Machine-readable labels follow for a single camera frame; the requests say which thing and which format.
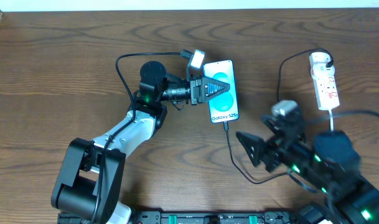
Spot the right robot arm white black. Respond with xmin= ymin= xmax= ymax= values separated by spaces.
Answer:
xmin=236 ymin=107 xmax=379 ymax=224

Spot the black left camera cable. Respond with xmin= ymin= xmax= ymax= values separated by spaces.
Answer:
xmin=89 ymin=49 xmax=193 ymax=224

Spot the white power strip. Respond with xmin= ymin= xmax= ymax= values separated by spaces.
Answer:
xmin=311 ymin=63 xmax=340 ymax=111

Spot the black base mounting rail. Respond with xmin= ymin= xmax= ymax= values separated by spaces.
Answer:
xmin=57 ymin=210 xmax=302 ymax=224

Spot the black USB charging cable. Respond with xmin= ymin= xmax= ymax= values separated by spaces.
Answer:
xmin=223 ymin=47 xmax=335 ymax=185

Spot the black right camera cable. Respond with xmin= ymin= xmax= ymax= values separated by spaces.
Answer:
xmin=304 ymin=109 xmax=379 ymax=127

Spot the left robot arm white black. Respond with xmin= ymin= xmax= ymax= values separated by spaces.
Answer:
xmin=51 ymin=61 xmax=232 ymax=224

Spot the white USB charger adapter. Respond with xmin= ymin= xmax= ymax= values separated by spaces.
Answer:
xmin=309 ymin=52 xmax=335 ymax=80

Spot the black camera cable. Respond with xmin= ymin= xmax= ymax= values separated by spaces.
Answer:
xmin=89 ymin=49 xmax=193 ymax=224
xmin=304 ymin=109 xmax=379 ymax=127

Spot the blue screen Galaxy smartphone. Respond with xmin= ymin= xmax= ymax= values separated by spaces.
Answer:
xmin=204 ymin=60 xmax=239 ymax=123

